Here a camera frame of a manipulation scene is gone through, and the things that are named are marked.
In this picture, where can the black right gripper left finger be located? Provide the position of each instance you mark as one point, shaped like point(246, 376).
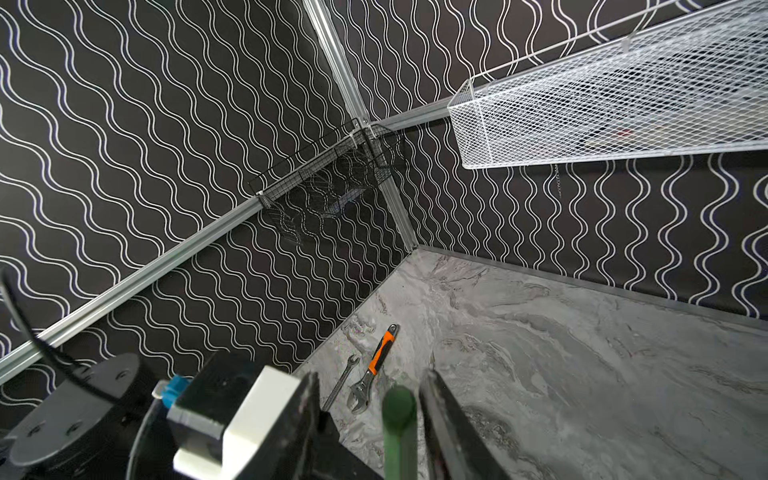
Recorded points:
point(286, 452)

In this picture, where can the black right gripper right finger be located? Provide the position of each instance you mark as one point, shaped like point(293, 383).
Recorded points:
point(454, 448)

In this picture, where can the green pen cap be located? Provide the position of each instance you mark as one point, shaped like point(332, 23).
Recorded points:
point(399, 421)

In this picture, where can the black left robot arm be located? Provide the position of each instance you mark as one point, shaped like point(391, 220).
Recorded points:
point(75, 435)

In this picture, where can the steel wrench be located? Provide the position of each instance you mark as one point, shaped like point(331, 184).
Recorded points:
point(352, 362)

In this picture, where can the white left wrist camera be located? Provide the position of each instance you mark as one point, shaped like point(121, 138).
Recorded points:
point(221, 417)

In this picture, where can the orange handled screwdriver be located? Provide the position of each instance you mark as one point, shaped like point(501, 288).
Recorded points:
point(360, 392)

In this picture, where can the black wire mesh basket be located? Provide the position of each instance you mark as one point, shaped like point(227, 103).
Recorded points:
point(302, 192)

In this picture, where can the white wire mesh basket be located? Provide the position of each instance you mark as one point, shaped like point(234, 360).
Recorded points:
point(696, 84)

